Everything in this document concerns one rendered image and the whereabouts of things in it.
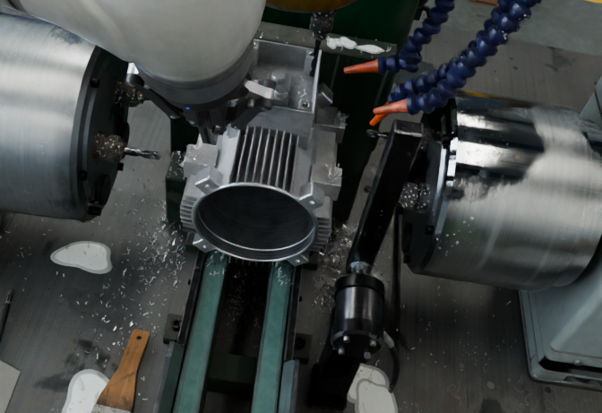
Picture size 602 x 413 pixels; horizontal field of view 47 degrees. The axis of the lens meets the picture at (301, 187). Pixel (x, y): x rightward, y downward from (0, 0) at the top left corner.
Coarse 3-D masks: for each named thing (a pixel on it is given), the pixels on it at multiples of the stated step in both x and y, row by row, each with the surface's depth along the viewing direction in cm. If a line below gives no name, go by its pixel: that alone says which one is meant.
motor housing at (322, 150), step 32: (224, 160) 83; (256, 160) 80; (288, 160) 83; (320, 160) 87; (192, 192) 83; (224, 192) 95; (256, 192) 98; (288, 192) 80; (192, 224) 87; (224, 224) 92; (256, 224) 95; (288, 224) 94; (320, 224) 84; (256, 256) 91; (288, 256) 90
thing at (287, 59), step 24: (264, 48) 89; (288, 48) 89; (312, 48) 89; (264, 72) 89; (288, 72) 90; (288, 96) 85; (312, 96) 87; (264, 120) 82; (288, 120) 82; (312, 120) 82
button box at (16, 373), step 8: (0, 360) 65; (0, 368) 64; (8, 368) 65; (16, 368) 66; (0, 376) 64; (8, 376) 65; (16, 376) 66; (0, 384) 64; (8, 384) 65; (0, 392) 64; (8, 392) 64; (0, 400) 63; (8, 400) 64; (0, 408) 63
